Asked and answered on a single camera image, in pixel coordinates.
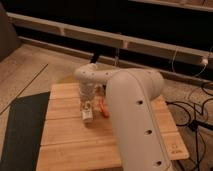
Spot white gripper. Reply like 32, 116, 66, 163
79, 83, 95, 109

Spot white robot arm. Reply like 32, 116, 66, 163
74, 63, 173, 171

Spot white paper cup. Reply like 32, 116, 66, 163
95, 84, 102, 96

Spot dark floor mat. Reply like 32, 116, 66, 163
0, 92, 50, 171

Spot black bracket on rail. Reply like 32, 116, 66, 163
90, 53, 100, 63

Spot white shelf rail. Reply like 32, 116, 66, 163
7, 12, 213, 67

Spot black cables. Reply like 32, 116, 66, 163
164, 81, 213, 171

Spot white cable with plug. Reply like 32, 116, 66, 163
171, 46, 213, 78

